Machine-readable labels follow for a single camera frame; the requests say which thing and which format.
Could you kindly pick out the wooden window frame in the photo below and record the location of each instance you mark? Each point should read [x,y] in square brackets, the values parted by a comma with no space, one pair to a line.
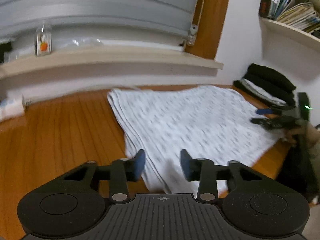
[212,17]

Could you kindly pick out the clear plastic bag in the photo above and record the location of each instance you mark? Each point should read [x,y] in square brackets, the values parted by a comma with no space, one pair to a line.
[80,42]

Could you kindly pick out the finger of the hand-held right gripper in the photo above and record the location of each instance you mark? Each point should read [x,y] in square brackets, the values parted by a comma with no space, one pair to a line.
[265,111]
[258,122]

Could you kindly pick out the person's right hand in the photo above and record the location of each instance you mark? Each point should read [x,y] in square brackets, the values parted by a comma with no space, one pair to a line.
[295,135]

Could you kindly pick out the person's right forearm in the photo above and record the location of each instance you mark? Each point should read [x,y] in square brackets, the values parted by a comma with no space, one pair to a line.
[313,140]

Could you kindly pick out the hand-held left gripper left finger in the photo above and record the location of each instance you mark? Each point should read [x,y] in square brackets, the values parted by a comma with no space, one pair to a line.
[140,165]

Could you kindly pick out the white window blind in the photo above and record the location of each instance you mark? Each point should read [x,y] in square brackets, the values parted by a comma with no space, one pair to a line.
[100,5]

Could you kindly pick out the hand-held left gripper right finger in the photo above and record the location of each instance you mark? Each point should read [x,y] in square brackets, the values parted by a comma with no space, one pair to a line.
[185,165]

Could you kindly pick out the clear bottle orange label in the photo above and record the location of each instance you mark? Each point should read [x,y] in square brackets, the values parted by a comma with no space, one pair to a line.
[43,42]

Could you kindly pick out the grey folded garment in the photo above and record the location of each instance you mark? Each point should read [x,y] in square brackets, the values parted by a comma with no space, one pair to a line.
[246,85]

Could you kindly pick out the beige window sill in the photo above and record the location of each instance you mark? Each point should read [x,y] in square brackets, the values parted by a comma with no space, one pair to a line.
[112,60]

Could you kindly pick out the white power strip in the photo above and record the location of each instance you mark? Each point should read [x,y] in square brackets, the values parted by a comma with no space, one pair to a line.
[12,107]

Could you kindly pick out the row of books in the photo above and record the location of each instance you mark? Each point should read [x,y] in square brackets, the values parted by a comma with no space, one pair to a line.
[285,2]

